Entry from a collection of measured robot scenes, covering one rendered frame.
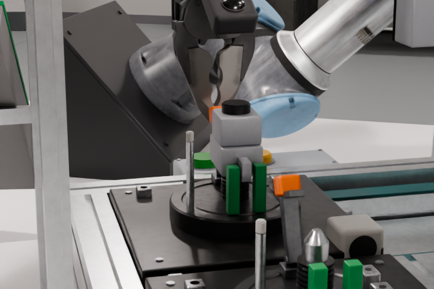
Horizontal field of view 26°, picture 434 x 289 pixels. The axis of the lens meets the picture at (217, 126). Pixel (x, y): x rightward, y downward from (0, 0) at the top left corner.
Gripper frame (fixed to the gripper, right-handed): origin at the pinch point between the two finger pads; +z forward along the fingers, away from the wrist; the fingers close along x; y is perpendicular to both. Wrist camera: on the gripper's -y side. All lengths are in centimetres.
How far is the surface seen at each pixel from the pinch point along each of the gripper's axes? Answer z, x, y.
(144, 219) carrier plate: 9.1, 9.6, -7.8
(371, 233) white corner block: 7.6, -10.6, -21.1
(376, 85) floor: 107, -215, 452
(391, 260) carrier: 9.1, -11.4, -24.2
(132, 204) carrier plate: 9.1, 10.2, -3.1
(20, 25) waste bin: 102, -1, 727
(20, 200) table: 20.3, 21.4, 33.2
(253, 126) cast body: -1.4, -1.2, -11.7
